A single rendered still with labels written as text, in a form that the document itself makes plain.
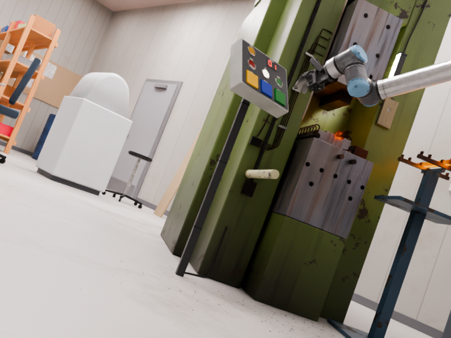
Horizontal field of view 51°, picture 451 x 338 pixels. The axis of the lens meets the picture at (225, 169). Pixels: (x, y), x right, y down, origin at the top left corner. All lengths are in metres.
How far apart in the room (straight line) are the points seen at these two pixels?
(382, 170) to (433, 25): 0.96
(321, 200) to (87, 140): 3.72
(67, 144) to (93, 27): 6.06
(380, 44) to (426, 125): 2.43
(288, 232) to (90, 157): 3.69
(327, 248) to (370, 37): 1.21
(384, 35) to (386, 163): 0.75
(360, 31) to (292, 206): 1.06
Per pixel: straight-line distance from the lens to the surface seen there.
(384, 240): 5.00
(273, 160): 2.68
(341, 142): 2.69
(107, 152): 5.89
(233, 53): 2.38
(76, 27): 11.27
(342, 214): 2.63
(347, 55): 2.17
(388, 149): 2.99
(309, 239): 2.56
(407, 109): 3.08
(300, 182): 2.52
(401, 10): 3.19
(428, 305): 4.75
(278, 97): 2.39
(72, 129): 5.68
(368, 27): 2.88
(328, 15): 2.95
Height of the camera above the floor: 0.37
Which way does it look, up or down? 5 degrees up
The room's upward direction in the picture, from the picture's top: 21 degrees clockwise
